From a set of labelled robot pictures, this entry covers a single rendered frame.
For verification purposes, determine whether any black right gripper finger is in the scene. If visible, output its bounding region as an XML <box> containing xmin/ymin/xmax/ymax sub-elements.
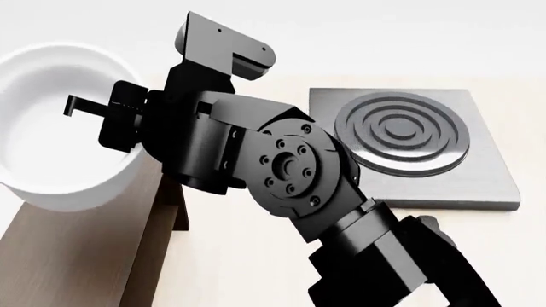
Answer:
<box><xmin>63</xmin><ymin>95</ymin><xmax>113</xmax><ymax>118</ymax></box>

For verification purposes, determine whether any white round bowl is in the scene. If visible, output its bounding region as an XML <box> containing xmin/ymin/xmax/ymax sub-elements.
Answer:
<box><xmin>0</xmin><ymin>40</ymin><xmax>148</xmax><ymax>214</ymax></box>

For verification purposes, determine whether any brown wooden board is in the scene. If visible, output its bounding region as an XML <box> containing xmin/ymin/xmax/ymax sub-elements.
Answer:
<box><xmin>0</xmin><ymin>152</ymin><xmax>191</xmax><ymax>307</ymax></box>

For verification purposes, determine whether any grey square hob plate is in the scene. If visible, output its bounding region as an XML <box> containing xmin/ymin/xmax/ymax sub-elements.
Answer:
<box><xmin>308</xmin><ymin>87</ymin><xmax>522</xmax><ymax>211</ymax></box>

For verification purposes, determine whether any black gripper camera mount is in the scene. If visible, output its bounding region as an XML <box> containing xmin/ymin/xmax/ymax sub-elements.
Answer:
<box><xmin>173</xmin><ymin>10</ymin><xmax>278</xmax><ymax>82</ymax></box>

